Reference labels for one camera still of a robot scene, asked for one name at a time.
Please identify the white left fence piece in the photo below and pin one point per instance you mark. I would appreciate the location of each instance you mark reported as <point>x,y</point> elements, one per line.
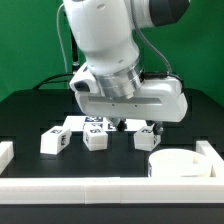
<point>6,154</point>

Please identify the white round stool seat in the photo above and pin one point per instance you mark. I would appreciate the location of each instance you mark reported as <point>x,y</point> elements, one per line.
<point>175,163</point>

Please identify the white marker sheet with tags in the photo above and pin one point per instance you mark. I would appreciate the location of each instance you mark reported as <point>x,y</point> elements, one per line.
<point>77,123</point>

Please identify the white front fence bar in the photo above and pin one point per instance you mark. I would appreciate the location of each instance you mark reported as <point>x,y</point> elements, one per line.
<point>110,190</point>

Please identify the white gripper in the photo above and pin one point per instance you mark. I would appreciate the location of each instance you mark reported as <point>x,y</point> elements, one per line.
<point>156,100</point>

